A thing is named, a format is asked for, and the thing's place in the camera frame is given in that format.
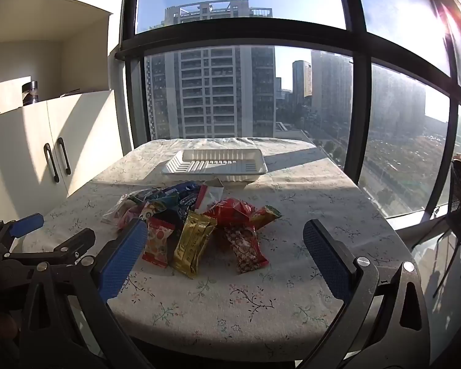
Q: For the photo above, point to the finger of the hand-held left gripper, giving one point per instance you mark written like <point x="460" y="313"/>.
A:
<point x="27" y="225"/>
<point x="73" y="243"/>

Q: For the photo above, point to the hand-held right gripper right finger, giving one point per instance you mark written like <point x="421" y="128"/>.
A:
<point x="326" y="261"/>

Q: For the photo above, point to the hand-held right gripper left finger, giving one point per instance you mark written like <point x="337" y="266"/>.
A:
<point x="125" y="259"/>

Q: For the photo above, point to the teal colourful snack packet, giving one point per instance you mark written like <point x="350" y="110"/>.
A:
<point x="157" y="204"/>

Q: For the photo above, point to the dark green snack packet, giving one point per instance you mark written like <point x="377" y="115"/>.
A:
<point x="144" y="195"/>

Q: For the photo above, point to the gold snack packet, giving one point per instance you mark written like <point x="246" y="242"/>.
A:
<point x="192" y="242"/>

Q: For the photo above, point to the orange green snack packet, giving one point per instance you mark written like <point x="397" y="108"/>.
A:
<point x="267" y="215"/>

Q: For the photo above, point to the dark red patterned snack packet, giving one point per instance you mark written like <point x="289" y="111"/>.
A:
<point x="246" y="250"/>

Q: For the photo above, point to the bright red snack packet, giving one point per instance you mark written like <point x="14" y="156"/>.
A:
<point x="230" y="211"/>

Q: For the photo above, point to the white plastic tray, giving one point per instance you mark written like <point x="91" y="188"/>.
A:
<point x="219" y="161"/>

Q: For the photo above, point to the red white floral snack packet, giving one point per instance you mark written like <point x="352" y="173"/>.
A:
<point x="157" y="242"/>

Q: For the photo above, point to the clear pink snack packet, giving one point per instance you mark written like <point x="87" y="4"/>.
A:
<point x="119" y="211"/>

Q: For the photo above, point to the floral tablecloth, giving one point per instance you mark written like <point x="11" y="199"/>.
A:
<point x="253" y="296"/>

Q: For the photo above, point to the black snack packet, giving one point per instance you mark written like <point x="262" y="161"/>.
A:
<point x="186" y="205"/>

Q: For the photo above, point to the blue snack packet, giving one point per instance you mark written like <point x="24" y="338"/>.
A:
<point x="184" y="188"/>

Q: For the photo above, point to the white floor cabinet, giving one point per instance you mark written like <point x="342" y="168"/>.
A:
<point x="84" y="130"/>

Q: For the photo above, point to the dark jar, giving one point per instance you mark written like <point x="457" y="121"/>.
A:
<point x="30" y="93"/>

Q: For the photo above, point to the black mesh chair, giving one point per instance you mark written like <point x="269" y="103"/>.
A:
<point x="459" y="200"/>

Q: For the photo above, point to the grey high-rise building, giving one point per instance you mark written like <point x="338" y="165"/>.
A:
<point x="215" y="92"/>

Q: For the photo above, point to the black window frame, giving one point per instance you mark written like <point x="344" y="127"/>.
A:
<point x="359" y="84"/>

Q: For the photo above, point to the white wall cabinet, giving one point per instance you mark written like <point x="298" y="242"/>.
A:
<point x="42" y="11"/>

